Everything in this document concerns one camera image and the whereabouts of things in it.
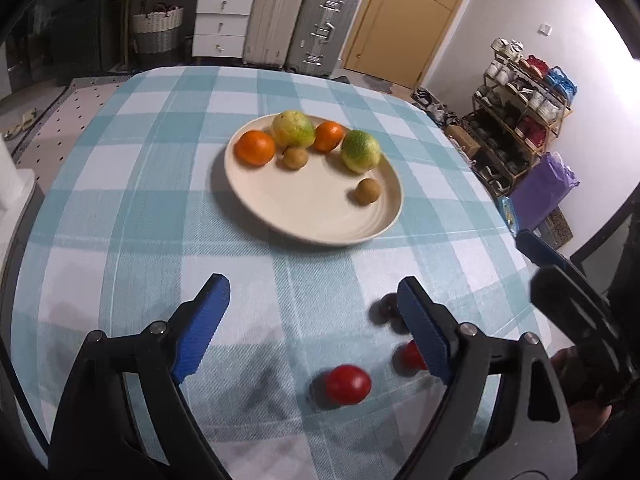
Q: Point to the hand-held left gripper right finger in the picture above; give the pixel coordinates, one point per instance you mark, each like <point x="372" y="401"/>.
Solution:
<point x="425" y="332"/>

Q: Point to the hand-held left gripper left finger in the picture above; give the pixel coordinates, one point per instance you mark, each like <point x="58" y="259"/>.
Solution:
<point x="200" y="330"/>

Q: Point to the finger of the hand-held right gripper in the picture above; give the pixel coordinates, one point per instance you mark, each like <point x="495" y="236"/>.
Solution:
<point x="540" y="252"/>

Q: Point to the dark purple plum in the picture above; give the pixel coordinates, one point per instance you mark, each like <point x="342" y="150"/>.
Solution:
<point x="387" y="306"/>
<point x="400" y="326"/>

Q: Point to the red tomato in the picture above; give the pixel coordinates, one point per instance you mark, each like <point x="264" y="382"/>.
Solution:
<point x="347" y="384"/>
<point x="412" y="356"/>

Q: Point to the brown kiwi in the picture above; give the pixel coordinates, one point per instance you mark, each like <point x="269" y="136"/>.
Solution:
<point x="295" y="157"/>
<point x="368" y="192"/>

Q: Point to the cream round plate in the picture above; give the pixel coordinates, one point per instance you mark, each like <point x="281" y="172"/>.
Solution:
<point x="310" y="205"/>

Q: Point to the orange mandarin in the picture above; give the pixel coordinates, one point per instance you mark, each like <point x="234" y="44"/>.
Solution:
<point x="327" y="136"/>
<point x="255" y="148"/>

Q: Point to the yellow green citrus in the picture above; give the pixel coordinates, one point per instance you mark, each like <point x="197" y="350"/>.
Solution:
<point x="293" y="129"/>
<point x="360" y="151"/>

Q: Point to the person's right hand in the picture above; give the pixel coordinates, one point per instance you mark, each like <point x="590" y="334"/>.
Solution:
<point x="590" y="422"/>

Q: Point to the brown textured box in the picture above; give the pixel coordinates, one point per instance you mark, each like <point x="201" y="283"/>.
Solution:
<point x="557" y="230"/>

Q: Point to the blue snack packet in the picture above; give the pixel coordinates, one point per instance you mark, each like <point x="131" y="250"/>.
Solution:
<point x="507" y="215"/>

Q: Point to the purple bag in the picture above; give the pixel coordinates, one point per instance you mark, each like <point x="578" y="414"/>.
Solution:
<point x="542" y="192"/>

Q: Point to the brown cardboard box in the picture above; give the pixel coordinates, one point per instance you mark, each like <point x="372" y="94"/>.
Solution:
<point x="462" y="140"/>

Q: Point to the shoe rack with shoes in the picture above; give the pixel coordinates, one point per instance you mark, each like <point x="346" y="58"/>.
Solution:
<point x="520" y="115"/>

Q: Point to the pile of shoes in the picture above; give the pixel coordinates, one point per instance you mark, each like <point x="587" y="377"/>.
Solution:
<point x="435" y="107"/>

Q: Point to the grey door mat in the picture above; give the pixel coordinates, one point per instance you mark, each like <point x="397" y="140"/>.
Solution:
<point x="378" y="83"/>

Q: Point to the white side table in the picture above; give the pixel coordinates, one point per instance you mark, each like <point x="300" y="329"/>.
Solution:
<point x="12" y="180"/>

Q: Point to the dotted patterned rug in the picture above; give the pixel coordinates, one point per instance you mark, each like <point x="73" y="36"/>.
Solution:
<point x="65" y="120"/>

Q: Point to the wooden door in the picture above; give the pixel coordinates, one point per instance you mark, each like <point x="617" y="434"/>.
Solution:
<point x="410" y="25"/>

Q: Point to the grey slipper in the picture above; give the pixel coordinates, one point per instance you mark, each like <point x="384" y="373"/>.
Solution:
<point x="340" y="79"/>

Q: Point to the pair of beige slippers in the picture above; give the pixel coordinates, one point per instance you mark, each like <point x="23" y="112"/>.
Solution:
<point x="20" y="125"/>

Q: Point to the woven laundry basket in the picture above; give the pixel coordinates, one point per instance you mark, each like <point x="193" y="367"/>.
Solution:
<point x="156" y="32"/>

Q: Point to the silver suitcase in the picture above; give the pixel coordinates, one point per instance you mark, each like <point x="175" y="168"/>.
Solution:
<point x="322" y="30"/>

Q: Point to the white desk with drawers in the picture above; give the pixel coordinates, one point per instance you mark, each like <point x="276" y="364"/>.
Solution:
<point x="220" y="10"/>

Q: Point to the beige suitcase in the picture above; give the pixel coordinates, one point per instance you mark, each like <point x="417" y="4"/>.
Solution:
<point x="275" y="15"/>

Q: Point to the white light switch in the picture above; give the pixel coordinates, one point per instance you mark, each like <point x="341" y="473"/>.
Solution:
<point x="545" y="29"/>

